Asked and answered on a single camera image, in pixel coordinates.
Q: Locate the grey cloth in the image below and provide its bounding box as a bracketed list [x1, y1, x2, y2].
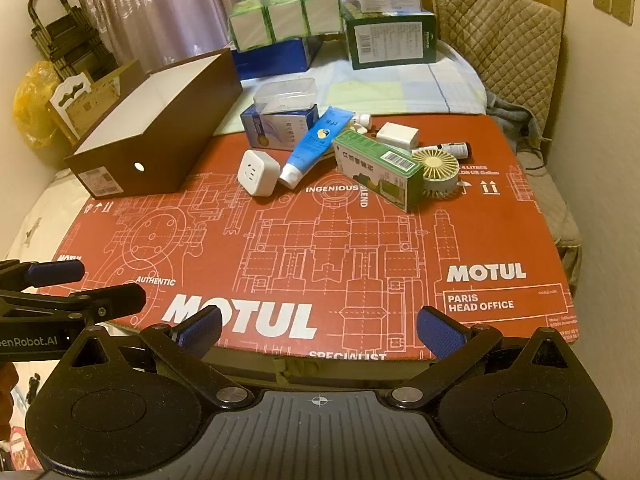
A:
[487, 87, 551, 156]

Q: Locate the brown spray bottle white cap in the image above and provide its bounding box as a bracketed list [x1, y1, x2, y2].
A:
[425, 142, 472, 159]

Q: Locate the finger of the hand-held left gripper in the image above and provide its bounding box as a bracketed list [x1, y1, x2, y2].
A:
[0, 259, 86, 289]
[0, 283, 147, 330]

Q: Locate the clear plastic container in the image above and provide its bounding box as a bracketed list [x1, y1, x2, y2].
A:
[252, 78, 318, 116]

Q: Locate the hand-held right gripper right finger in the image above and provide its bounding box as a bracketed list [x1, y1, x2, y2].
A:
[385, 306, 577, 409]

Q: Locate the yellow plastic bag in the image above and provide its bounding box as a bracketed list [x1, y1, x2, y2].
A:
[13, 60, 63, 150]

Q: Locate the large blue box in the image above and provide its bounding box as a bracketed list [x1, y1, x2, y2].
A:
[232, 36, 325, 81]

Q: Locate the beige quilted chair cover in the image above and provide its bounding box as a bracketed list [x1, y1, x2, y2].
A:
[432, 0, 583, 261]

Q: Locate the pale handheld fan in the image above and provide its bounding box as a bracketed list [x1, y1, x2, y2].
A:
[411, 146, 461, 198]

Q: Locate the dark green carton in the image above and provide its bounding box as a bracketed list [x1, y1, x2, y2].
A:
[341, 2, 440, 71]

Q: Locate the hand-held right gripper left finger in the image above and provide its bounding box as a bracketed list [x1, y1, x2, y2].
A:
[62, 305, 256, 409]

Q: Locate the white cutout board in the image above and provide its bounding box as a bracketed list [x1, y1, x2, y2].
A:
[47, 72, 96, 141]

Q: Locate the green carton box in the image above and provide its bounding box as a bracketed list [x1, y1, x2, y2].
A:
[332, 129, 426, 213]

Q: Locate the blue white carton box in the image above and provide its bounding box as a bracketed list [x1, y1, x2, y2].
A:
[240, 102, 320, 152]

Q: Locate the pink curtain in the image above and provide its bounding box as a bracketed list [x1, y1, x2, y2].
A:
[67, 0, 361, 68]

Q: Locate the brown storage box white inside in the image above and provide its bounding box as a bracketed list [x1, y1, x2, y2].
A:
[64, 49, 244, 198]

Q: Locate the green white tissue pack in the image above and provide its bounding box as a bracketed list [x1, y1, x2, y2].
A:
[228, 0, 341, 52]

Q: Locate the white charger adapter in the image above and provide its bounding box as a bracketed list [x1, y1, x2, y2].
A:
[376, 122, 421, 151]

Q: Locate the white smart plug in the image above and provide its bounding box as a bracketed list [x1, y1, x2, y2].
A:
[236, 149, 281, 196]

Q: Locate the red printed cardboard sheet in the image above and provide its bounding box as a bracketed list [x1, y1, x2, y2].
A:
[52, 112, 583, 362]

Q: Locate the dark folding cart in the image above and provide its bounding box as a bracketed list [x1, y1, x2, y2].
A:
[27, 0, 118, 83]

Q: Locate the blue white tube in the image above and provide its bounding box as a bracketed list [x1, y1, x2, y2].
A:
[278, 106, 357, 190]

